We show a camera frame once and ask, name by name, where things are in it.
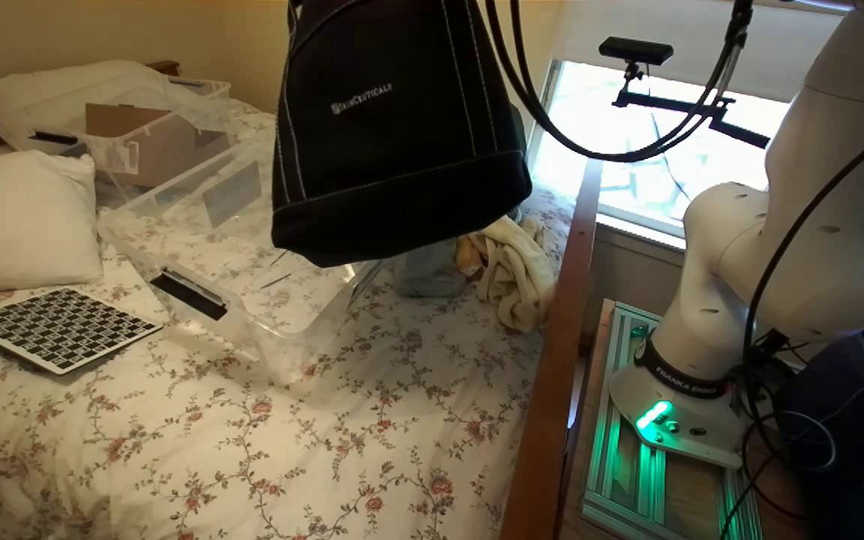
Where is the black tote bag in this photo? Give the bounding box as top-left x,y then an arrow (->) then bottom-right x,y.
270,0 -> 538,269

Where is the grey plastic shopping bag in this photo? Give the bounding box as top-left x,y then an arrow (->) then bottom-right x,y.
386,238 -> 477,299

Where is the cream cloth bag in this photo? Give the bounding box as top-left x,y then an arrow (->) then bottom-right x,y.
449,212 -> 562,338

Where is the clear plastic storage container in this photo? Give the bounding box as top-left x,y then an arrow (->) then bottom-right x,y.
99,136 -> 386,391

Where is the clear container holding cardboard box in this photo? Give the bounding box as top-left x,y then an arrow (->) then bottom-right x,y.
0,57 -> 239,209

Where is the brown wooden bed footboard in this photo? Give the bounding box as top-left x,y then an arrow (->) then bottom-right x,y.
498,155 -> 606,540

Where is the floral white bedspread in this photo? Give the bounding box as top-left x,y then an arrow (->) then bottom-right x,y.
0,94 -> 577,540

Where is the black tripod stand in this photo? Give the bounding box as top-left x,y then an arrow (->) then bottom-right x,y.
609,60 -> 777,154

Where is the brown cardboard box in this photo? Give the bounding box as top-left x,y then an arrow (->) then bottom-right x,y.
80,98 -> 208,196

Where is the black white checkerboard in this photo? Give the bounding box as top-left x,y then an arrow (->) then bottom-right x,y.
0,286 -> 164,379

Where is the white pillow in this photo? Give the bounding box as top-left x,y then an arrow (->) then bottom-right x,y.
0,148 -> 104,297

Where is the dark blue bulky object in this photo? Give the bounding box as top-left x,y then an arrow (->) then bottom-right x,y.
775,328 -> 864,540

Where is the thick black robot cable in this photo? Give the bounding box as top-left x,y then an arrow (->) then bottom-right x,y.
481,0 -> 759,166

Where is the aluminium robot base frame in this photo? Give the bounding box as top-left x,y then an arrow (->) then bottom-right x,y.
580,297 -> 764,540

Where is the black camera on stand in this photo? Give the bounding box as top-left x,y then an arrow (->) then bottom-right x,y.
597,34 -> 678,70

